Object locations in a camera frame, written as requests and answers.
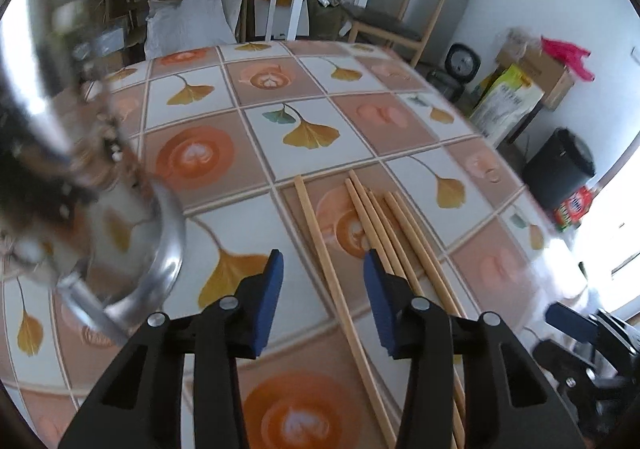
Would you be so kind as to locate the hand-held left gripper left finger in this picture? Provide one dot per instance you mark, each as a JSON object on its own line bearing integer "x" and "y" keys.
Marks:
{"x": 267, "y": 304}

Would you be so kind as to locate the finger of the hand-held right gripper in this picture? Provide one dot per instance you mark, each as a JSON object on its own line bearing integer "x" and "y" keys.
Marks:
{"x": 575, "y": 321}

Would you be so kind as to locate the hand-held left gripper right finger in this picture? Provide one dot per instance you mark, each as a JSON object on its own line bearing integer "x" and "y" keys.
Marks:
{"x": 380, "y": 304}

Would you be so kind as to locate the stainless steel utensil holder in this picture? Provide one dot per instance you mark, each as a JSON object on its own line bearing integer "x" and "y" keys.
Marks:
{"x": 55, "y": 129}

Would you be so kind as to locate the red detergent bag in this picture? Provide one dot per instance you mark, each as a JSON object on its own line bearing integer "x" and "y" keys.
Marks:
{"x": 575, "y": 209}

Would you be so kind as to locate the black trash bin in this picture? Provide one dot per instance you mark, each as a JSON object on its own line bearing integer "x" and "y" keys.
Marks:
{"x": 560, "y": 169}

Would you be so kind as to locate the ginkgo leaf patterned tablecloth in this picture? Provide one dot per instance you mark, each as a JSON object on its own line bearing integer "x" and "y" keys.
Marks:
{"x": 280, "y": 149}

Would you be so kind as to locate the white yellow rice bag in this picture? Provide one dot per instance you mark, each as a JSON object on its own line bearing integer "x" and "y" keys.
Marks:
{"x": 505, "y": 101}

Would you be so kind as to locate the black rice cooker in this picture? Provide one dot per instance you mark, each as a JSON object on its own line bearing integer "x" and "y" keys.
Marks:
{"x": 462, "y": 64}

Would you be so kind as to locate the brown cardboard box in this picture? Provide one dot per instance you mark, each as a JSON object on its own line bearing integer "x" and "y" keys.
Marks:
{"x": 542, "y": 69}

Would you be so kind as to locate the pink plastic bag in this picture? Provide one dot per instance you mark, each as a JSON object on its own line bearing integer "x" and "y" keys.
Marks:
{"x": 565, "y": 54}

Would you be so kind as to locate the wooden chair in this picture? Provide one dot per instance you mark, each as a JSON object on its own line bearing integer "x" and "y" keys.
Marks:
{"x": 390, "y": 26}

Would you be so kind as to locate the dark olive bag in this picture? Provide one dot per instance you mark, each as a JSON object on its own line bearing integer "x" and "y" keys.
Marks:
{"x": 327, "y": 16}

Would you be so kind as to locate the white pillow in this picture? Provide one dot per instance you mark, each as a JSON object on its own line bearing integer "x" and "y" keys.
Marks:
{"x": 192, "y": 21}

